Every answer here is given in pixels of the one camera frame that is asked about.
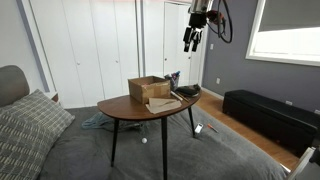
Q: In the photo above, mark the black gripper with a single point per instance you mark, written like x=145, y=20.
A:
x=198, y=20

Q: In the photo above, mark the open cardboard box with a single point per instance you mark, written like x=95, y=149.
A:
x=153, y=91

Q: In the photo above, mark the narrow white bifold closet door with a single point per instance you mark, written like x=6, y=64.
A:
x=175, y=60

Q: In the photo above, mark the blue capped marker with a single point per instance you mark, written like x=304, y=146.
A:
x=176, y=73

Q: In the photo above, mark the dark pen cup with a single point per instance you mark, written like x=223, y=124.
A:
x=174, y=84

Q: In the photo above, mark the black flat case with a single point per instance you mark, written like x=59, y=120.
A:
x=187, y=90

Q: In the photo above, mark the white marker pen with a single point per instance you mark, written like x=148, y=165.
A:
x=176, y=95

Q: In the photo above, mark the thin wooden pencil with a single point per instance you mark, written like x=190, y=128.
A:
x=183, y=97

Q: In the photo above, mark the small white remote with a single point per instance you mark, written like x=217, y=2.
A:
x=199, y=128

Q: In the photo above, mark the dark wooden side table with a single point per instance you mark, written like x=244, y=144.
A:
x=126, y=108

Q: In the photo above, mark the white framed window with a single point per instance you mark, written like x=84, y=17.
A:
x=290, y=43

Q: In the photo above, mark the black long bench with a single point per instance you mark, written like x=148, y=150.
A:
x=266, y=116

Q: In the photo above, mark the wide white bifold closet door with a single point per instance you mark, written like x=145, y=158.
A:
x=83, y=50

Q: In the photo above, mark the small white ball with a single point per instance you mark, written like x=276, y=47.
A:
x=144, y=140

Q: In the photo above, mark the gray rug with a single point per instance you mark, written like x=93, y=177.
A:
x=213, y=156

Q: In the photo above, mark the teal crumpled cloth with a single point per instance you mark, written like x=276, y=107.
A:
x=95, y=121

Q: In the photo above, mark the white angled bar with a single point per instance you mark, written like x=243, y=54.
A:
x=300, y=165

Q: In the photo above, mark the gray upholstered headboard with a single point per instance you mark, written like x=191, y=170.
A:
x=11, y=85

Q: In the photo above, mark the gray patterned pillow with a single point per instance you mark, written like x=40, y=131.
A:
x=26, y=133

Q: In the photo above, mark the white light switch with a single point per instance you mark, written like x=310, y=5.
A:
x=211, y=46

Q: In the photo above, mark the white wall outlet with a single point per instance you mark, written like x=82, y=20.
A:
x=289, y=102
x=317, y=111
x=218, y=80

